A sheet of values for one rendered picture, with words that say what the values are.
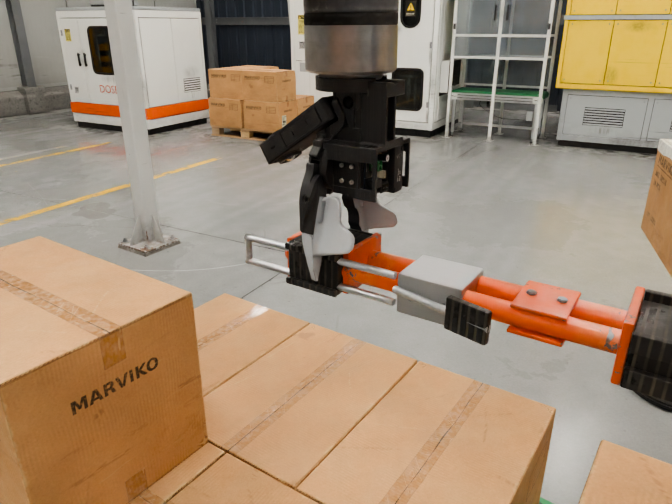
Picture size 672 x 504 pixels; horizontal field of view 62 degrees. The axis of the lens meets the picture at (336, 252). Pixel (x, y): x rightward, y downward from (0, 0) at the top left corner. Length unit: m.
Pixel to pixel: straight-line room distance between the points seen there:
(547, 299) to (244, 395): 1.13
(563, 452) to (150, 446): 1.56
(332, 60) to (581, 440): 2.07
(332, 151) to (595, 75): 7.27
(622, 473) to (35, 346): 0.94
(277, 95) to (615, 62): 4.15
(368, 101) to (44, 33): 11.50
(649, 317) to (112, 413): 0.95
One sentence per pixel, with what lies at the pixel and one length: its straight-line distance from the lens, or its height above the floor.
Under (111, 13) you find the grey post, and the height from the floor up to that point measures 1.53.
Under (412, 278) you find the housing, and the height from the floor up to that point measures 1.23.
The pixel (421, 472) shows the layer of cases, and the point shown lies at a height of 0.54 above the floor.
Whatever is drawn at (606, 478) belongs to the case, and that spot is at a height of 0.95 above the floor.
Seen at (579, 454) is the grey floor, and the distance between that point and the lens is 2.36.
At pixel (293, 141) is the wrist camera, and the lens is 0.61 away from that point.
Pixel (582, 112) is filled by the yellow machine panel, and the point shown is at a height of 0.44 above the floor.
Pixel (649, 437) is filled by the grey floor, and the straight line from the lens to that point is 2.55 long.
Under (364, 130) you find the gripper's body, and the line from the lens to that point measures 0.55.
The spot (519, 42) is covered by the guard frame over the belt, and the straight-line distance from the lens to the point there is 7.84.
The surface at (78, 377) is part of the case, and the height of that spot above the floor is 0.89.
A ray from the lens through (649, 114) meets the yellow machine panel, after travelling 7.84.
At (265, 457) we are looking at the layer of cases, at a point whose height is 0.54.
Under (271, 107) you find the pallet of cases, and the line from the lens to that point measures 7.62.
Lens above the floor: 1.47
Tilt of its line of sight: 22 degrees down
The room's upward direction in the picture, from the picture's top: straight up
